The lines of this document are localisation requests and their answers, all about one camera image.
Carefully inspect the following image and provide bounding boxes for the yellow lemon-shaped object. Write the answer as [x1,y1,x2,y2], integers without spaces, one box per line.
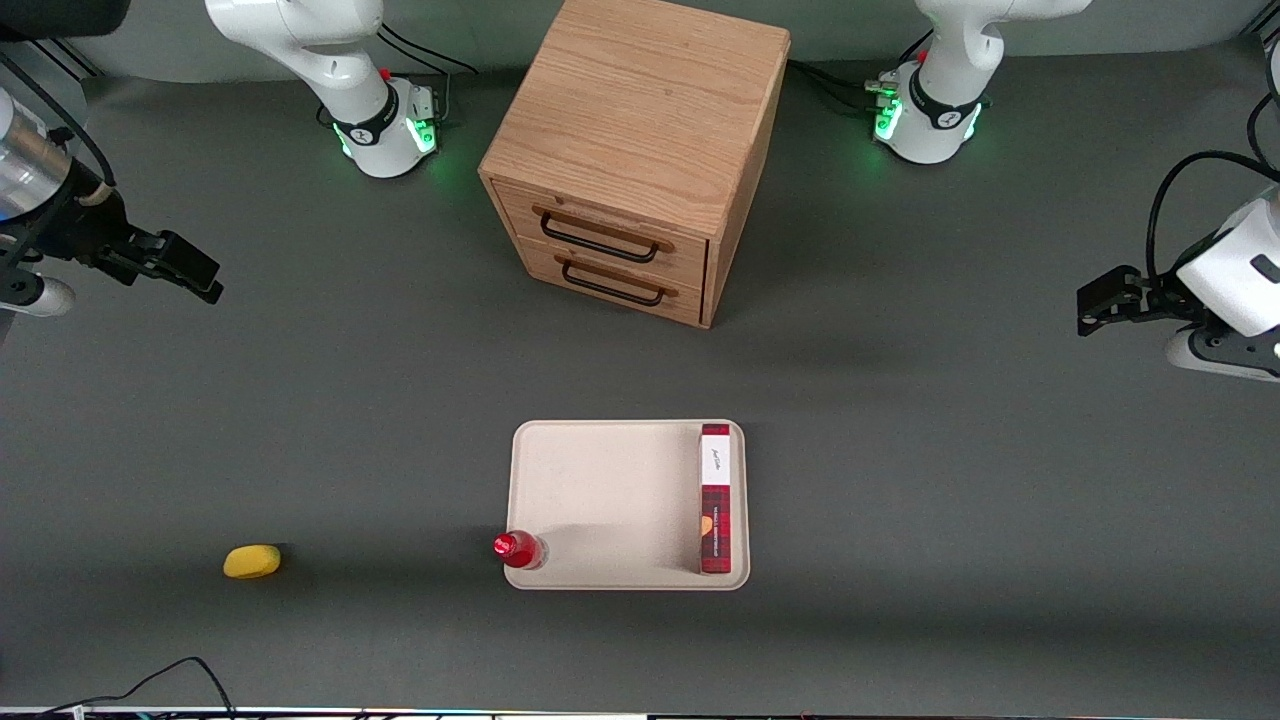
[222,544,282,580]

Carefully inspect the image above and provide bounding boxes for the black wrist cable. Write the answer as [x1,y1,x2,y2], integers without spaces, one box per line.
[0,50,117,263]
[1145,95,1280,286]

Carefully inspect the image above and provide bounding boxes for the black arm base cables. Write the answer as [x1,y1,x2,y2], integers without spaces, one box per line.
[375,20,481,131]
[788,30,936,111]

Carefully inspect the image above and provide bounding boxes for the wooden drawer front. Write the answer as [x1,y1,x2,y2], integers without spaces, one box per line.
[493,180,710,293]
[515,238,708,327]

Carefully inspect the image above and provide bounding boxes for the red tartan biscuit box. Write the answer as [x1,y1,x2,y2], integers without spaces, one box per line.
[698,423,734,575]

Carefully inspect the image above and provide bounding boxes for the black wire drawer handle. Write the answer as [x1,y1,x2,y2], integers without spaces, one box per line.
[555,255,680,308]
[533,205,675,265]

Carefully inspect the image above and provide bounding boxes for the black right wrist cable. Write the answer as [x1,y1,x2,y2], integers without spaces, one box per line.
[0,50,117,263]

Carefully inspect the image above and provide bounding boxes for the wooden drawer cabinet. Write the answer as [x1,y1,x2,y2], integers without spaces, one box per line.
[478,0,792,330]

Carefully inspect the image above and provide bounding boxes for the black right arm base cables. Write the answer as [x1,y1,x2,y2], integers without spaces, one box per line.
[375,20,481,131]

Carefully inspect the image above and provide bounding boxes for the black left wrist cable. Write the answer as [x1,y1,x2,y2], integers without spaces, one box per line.
[1145,95,1280,286]

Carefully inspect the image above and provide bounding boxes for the black left arm base cables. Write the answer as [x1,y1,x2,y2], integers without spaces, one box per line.
[788,30,936,111]

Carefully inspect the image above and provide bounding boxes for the beige plastic tray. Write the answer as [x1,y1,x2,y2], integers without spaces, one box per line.
[505,419,751,591]

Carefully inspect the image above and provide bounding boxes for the red-capped coke bottle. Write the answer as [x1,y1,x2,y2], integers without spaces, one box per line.
[492,531,548,571]

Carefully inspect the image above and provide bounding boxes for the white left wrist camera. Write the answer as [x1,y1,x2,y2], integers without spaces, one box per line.
[1164,328,1280,383]

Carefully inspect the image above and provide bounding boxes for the thin black table cable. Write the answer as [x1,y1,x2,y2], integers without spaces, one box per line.
[35,656,238,718]

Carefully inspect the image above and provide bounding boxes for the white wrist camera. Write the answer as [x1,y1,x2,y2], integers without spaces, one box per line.
[1164,328,1280,383]
[0,275,77,317]

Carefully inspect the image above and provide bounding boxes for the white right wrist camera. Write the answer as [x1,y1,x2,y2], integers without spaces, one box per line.
[0,275,77,317]

